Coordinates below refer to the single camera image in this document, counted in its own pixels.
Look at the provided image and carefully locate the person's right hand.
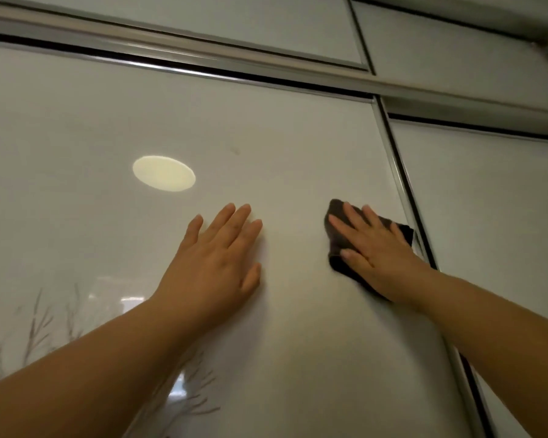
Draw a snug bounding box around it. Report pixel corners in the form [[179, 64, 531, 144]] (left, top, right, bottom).
[[327, 203, 434, 311]]

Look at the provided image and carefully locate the narrow white overhead cabinet door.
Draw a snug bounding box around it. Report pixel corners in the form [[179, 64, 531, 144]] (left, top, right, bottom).
[[347, 0, 548, 115]]

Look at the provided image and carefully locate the plain white sliding door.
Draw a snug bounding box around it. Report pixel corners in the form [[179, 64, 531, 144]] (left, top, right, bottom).
[[388, 115, 548, 438]]

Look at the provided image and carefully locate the person's right forearm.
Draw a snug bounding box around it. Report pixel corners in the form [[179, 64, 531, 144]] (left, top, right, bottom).
[[393, 268, 548, 438]]

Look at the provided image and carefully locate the person's left hand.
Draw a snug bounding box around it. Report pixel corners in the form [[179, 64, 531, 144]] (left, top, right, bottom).
[[152, 203, 264, 334]]

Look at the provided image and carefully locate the dark brown cleaning cloth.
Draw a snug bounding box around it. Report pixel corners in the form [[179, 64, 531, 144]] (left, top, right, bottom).
[[324, 199, 414, 301]]

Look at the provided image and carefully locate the silver metal door rail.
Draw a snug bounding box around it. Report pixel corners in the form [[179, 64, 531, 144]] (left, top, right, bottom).
[[0, 1, 548, 138]]

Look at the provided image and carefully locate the white sliding door, branch print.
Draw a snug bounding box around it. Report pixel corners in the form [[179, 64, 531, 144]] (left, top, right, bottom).
[[0, 40, 485, 438]]

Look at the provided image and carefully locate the person's left forearm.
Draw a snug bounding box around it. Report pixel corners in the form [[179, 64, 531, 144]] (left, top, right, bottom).
[[0, 294, 207, 438]]

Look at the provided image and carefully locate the wide white overhead cabinet door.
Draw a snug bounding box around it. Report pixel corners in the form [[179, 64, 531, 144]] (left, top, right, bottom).
[[0, 0, 370, 71]]

